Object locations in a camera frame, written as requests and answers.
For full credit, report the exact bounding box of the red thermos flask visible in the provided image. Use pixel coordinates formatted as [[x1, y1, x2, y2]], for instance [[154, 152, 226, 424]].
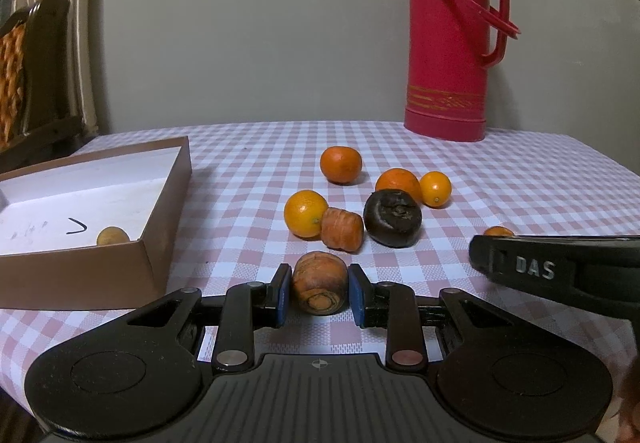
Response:
[[404, 0, 521, 143]]

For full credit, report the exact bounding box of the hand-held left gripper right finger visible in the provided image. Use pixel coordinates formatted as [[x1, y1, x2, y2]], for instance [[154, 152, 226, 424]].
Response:
[[348, 264, 516, 371]]

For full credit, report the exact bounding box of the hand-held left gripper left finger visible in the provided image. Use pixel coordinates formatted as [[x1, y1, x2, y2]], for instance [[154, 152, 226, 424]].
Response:
[[125, 264, 293, 374]]

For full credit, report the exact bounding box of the small oval kumquat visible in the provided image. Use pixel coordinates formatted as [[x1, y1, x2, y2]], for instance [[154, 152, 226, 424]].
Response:
[[419, 172, 452, 209]]

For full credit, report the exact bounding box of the orange tangerine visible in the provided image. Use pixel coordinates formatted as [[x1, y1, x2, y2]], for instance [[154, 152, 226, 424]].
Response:
[[320, 146, 362, 185]]

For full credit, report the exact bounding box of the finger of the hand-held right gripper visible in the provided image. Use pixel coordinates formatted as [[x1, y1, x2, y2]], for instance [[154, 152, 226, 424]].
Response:
[[469, 235, 499, 277]]

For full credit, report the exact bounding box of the brown cardboard box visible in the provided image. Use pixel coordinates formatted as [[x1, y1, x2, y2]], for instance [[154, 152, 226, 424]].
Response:
[[0, 136, 193, 311]]

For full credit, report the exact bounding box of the person's right hand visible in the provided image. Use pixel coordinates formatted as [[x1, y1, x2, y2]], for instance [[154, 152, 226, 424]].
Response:
[[617, 358, 640, 441]]

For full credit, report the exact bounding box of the pink checkered tablecloth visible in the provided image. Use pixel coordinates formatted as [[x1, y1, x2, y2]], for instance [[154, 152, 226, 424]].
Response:
[[0, 122, 640, 443]]

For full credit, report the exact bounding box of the short orange carrot piece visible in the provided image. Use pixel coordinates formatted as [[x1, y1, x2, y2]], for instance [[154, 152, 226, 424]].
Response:
[[321, 207, 364, 252]]

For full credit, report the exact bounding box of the dark brown round fruit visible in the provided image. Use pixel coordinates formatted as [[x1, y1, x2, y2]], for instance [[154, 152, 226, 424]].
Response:
[[363, 190, 423, 248]]

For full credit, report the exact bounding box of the wooden chair with woven back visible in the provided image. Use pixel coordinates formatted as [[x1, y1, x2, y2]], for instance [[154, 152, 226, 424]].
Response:
[[0, 0, 85, 174]]

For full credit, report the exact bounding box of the carrot piece with ringed end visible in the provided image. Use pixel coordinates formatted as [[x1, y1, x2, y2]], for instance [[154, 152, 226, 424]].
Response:
[[291, 251, 349, 315]]

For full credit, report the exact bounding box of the large round orange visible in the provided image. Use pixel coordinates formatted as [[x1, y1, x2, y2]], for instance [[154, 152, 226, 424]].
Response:
[[284, 190, 329, 239]]

